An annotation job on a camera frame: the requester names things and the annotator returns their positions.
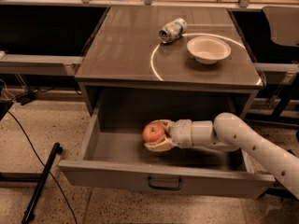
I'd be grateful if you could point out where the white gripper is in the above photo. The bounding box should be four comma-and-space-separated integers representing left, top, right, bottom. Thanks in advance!
144, 119, 192, 152

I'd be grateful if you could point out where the red apple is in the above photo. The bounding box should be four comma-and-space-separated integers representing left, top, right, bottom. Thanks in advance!
142, 122, 165, 143

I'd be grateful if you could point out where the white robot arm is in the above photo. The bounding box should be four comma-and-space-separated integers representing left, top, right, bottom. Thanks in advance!
142, 113, 299, 198

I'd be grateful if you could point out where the open grey top drawer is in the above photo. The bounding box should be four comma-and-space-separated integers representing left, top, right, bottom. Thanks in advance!
59, 89, 275, 199

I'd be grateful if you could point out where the grey cabinet with top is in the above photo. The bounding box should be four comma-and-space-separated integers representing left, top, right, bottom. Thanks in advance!
76, 6, 263, 117

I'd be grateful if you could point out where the white bowl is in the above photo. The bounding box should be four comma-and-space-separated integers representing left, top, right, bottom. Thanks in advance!
187, 36, 231, 64

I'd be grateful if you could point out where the crushed green soda can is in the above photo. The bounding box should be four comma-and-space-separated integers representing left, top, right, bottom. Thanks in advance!
159, 18, 188, 44

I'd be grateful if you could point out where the black stand leg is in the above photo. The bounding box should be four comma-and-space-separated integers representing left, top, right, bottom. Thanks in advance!
21, 143, 63, 224

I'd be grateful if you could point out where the grey chair back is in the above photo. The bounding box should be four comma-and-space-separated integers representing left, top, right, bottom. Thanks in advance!
263, 7, 299, 47

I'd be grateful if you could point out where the black drawer handle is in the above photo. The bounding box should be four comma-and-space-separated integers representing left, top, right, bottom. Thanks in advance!
148, 177, 182, 191

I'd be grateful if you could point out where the black floor cable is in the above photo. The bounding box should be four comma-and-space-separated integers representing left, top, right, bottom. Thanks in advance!
6, 109, 78, 224

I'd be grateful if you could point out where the grey metal rail left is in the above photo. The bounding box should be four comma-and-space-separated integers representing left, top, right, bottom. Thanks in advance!
0, 54, 83, 76

